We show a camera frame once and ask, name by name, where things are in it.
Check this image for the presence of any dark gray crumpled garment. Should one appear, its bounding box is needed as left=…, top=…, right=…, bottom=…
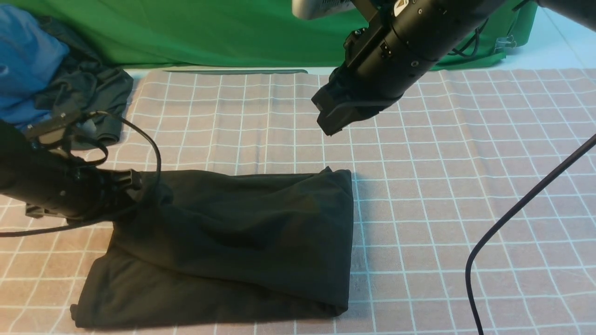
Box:
left=34, top=16, right=133, bottom=147

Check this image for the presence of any gray right robot arm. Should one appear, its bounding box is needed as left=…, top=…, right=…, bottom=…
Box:
left=292, top=0, right=504, bottom=136

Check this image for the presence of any blue crumpled garment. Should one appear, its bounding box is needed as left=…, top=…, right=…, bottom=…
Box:
left=0, top=4, right=69, bottom=131

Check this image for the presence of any gray left robot arm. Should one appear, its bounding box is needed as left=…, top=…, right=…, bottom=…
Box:
left=0, top=121, right=142, bottom=222

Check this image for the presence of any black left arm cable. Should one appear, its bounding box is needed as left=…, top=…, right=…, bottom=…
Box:
left=0, top=111, right=163, bottom=238

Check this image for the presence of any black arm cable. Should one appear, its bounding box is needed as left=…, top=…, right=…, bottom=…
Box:
left=0, top=111, right=163, bottom=238
left=465, top=134, right=596, bottom=335

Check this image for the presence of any green backdrop cloth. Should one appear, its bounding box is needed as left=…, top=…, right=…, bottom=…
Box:
left=0, top=0, right=540, bottom=72

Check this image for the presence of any metal binder clip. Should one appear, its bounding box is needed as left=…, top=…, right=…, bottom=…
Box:
left=493, top=35, right=517, bottom=54

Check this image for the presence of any pink checkered tablecloth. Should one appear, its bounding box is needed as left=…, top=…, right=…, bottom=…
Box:
left=0, top=68, right=596, bottom=335

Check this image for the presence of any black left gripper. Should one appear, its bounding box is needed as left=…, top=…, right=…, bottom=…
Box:
left=26, top=169, right=142, bottom=222

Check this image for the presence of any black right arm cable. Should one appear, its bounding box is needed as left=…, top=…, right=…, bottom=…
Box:
left=465, top=134, right=596, bottom=335

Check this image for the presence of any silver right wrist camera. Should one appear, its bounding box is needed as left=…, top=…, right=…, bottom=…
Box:
left=291, top=0, right=355, bottom=20

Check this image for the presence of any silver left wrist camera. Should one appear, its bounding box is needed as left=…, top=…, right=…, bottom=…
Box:
left=24, top=112, right=87, bottom=147

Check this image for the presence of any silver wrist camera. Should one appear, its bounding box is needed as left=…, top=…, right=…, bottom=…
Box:
left=291, top=0, right=355, bottom=20
left=24, top=112, right=87, bottom=147

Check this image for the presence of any dark gray long-sleeve shirt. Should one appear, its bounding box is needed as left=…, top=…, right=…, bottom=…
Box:
left=70, top=167, right=355, bottom=329

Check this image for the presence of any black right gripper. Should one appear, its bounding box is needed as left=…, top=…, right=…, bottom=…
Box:
left=312, top=28, right=420, bottom=136

